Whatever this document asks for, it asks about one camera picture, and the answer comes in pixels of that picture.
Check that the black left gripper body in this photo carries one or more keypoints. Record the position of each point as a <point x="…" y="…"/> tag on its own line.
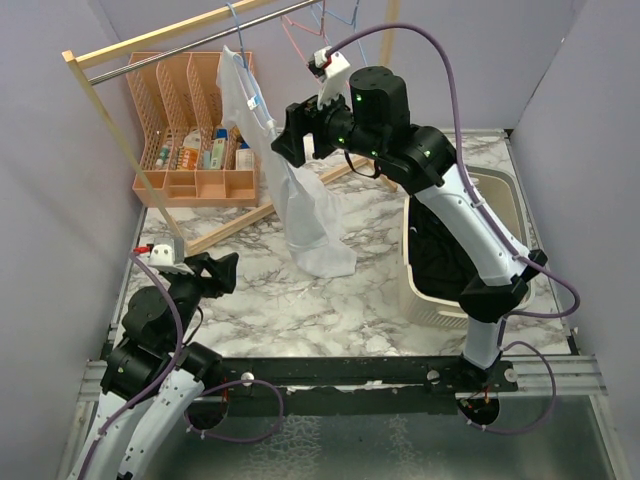
<point x="202" y="285"/>

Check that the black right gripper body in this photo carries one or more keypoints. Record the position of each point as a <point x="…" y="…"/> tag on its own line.
<point x="331" y="125"/>

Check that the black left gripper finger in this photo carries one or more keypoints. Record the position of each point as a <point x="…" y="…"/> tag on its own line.
<point x="222" y="277"/>
<point x="197" y="263"/>

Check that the white t shirt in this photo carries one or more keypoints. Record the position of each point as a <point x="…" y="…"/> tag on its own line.
<point x="311" y="215"/>

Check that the light blue clothes hanger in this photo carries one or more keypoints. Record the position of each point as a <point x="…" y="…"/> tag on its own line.
<point x="320" y="14"/>

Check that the black t shirt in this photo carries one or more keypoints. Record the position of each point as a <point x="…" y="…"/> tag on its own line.
<point x="440" y="266"/>

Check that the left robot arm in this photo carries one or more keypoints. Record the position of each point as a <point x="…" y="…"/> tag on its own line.
<point x="153" y="374"/>

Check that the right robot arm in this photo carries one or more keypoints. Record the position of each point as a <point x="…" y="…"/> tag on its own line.
<point x="367" y="113"/>

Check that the wooden clothes rack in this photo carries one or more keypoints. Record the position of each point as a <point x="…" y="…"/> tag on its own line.
<point x="78" y="64"/>

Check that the pink plastic organizer basket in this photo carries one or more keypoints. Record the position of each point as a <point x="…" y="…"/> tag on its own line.
<point x="189" y="157"/>

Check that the cream laundry basket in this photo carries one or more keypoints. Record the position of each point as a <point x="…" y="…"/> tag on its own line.
<point x="501" y="192"/>

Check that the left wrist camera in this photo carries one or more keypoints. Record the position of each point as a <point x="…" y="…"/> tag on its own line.
<point x="167" y="255"/>

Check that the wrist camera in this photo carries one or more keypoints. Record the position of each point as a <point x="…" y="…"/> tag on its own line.
<point x="167" y="255"/>
<point x="332" y="70"/>

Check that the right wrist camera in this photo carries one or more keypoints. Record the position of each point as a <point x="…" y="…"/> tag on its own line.
<point x="332" y="70"/>

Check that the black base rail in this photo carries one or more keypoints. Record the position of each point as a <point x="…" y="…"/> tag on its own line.
<point x="349" y="386"/>

